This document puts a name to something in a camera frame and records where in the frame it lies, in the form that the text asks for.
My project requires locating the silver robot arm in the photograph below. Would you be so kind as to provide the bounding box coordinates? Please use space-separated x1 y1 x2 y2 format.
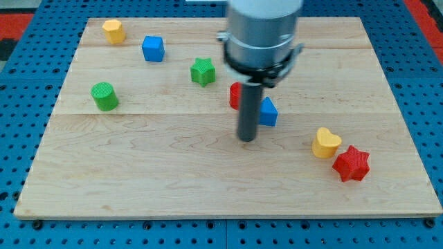
217 0 303 88

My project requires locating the yellow heart block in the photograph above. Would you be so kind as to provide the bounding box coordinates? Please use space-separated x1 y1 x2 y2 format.
311 127 342 158

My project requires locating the red cylinder block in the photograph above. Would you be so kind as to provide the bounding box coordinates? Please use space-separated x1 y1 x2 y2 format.
229 82 241 110

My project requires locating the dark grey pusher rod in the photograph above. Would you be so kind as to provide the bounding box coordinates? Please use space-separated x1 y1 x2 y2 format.
237 83 262 142

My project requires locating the blue triangle block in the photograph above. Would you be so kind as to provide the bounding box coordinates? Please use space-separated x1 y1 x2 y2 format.
259 97 278 127

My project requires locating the green star block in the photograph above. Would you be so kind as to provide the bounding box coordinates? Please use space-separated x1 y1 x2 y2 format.
190 58 216 87

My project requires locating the wooden board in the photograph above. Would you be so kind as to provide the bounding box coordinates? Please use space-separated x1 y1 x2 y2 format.
15 17 442 220

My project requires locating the blue cube block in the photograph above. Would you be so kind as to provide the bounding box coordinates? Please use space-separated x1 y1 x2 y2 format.
142 36 165 62

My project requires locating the green cylinder block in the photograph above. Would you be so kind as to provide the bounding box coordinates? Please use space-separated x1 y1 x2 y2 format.
90 82 119 111

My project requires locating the red star block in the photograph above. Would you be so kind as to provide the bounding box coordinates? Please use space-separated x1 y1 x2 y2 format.
332 145 370 182

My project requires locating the yellow hexagon block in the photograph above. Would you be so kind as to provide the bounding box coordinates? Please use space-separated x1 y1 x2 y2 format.
102 19 126 44

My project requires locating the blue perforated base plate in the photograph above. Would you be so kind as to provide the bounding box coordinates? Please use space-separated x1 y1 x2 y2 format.
1 1 442 248

